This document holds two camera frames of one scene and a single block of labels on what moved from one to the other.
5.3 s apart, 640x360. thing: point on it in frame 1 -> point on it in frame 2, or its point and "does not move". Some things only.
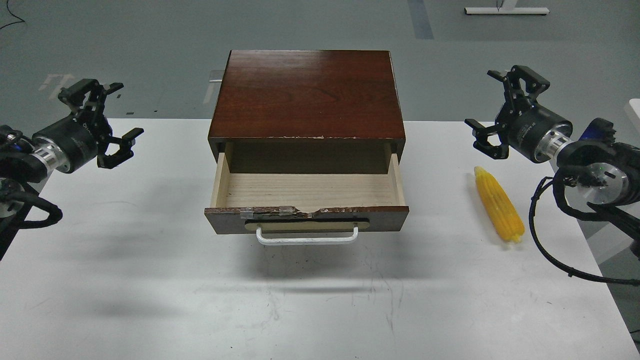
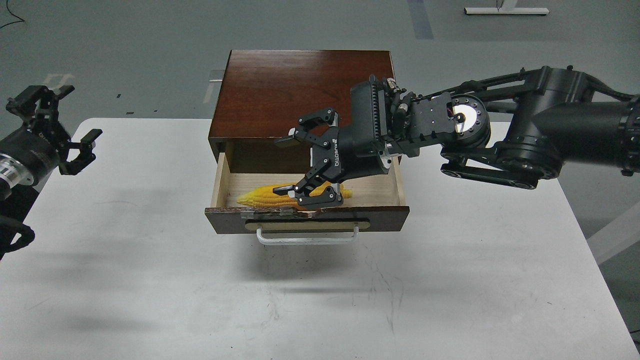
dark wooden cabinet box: [307, 111] does not move
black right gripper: [521, 124] -> [359, 149]
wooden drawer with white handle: [303, 198] does not move
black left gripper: [85, 133] -> [33, 145]
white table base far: [508, 8] does not move
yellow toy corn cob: [505, 213] -> [265, 197]
